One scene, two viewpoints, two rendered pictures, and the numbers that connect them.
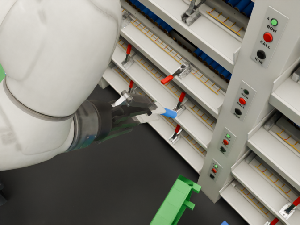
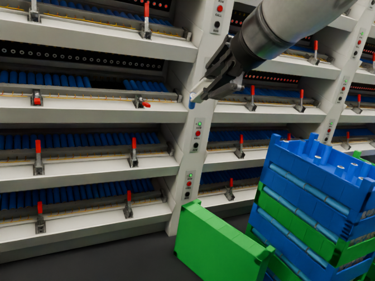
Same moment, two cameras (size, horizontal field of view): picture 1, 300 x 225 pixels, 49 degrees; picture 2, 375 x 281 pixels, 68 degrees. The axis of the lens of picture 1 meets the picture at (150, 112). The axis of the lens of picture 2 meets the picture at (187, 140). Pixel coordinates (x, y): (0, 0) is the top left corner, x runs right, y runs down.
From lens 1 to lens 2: 0.90 m
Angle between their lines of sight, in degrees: 69
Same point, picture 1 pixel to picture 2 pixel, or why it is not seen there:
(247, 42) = (206, 21)
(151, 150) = (111, 256)
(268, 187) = (221, 154)
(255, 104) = not seen: hidden behind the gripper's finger
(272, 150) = (224, 108)
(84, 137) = not seen: hidden behind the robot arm
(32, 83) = not seen: outside the picture
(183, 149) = (143, 212)
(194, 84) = (154, 106)
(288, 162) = (234, 108)
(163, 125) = (106, 216)
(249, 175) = (210, 157)
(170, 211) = (216, 221)
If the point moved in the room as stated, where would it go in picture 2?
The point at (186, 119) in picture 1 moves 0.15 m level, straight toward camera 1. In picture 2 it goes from (145, 163) to (186, 178)
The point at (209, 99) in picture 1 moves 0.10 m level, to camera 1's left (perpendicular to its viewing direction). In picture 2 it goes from (173, 108) to (163, 115)
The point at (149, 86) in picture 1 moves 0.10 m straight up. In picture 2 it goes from (87, 168) to (88, 136)
